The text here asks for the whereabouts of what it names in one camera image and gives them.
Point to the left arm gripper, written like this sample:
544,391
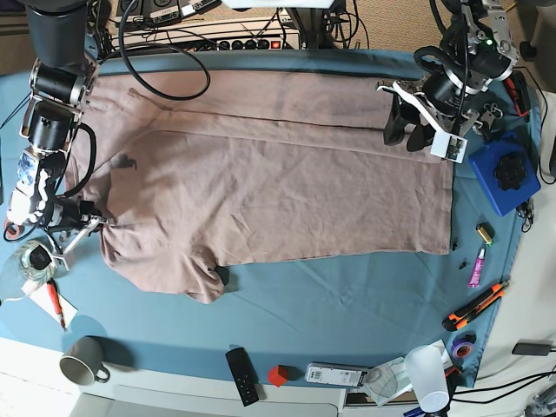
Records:
429,105

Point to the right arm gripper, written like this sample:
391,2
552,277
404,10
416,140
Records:
67,221

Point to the pinkish brown T-shirt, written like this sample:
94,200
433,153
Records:
264,167

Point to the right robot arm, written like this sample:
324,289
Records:
61,80

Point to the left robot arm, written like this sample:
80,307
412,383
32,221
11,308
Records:
476,49

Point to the red tape roll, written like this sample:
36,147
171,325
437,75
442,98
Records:
12,231

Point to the clear plastic bag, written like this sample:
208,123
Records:
26,270

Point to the orange pen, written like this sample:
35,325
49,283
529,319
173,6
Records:
54,297

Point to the white paper note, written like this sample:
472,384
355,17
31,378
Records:
42,300

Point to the blue plastic box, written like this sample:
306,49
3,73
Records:
484,161

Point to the black knob on box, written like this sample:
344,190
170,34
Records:
510,171

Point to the orange black hand tool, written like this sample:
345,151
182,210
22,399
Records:
516,88

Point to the yellow black battery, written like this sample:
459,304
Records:
486,233

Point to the grey ceramic mug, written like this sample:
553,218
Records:
82,364

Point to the black power strip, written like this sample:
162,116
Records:
261,43

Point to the purple glue tube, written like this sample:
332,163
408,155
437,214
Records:
474,280

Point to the orange black utility knife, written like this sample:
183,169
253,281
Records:
468,313

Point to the teal table cloth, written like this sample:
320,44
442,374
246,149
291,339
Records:
350,309

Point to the purple tape roll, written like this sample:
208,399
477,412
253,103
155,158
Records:
462,347

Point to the translucent plastic cup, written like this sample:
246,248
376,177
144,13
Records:
425,371

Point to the black remote control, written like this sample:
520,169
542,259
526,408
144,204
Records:
243,375

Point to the black power adapter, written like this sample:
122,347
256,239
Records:
533,349

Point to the white barcode label box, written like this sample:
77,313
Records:
334,374

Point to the red plastic cube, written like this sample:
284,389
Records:
278,376

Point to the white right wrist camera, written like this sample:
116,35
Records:
64,260

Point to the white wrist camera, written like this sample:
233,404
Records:
449,146
64,260

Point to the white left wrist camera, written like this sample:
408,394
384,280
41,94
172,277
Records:
449,146

